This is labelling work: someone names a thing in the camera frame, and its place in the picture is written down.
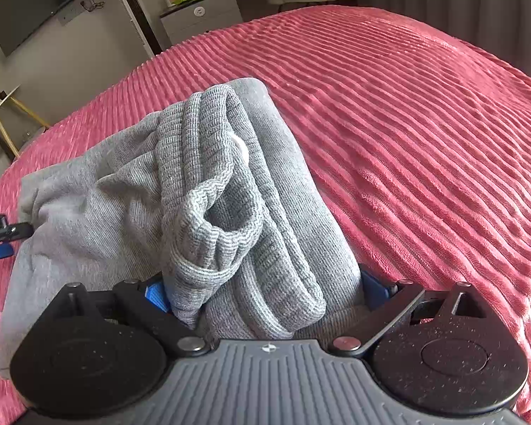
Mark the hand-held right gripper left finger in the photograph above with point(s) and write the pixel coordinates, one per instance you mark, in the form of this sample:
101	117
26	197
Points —
157	297

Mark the grey curtain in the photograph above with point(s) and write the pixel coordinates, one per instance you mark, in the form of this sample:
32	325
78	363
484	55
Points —
460	4

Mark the white nightstand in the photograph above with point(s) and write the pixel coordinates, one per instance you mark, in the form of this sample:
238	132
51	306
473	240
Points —
203	15

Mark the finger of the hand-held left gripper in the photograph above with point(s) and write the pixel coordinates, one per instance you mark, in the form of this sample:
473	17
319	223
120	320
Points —
9	230

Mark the gold-legged tiered stand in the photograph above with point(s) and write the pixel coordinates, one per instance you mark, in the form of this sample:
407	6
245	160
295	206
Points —
0	110

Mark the tall white appliance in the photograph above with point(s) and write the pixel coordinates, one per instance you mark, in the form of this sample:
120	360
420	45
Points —
130	6

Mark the pink ribbed blanket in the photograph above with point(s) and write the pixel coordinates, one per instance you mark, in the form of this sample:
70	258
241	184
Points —
416	141

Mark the grey pants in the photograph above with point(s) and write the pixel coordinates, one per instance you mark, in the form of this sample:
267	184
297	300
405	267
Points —
225	164

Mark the black wall television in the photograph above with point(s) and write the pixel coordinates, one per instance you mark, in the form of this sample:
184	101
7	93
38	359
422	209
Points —
31	4

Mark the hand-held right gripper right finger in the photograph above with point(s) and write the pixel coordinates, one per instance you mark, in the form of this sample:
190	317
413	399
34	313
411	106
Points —
375	287

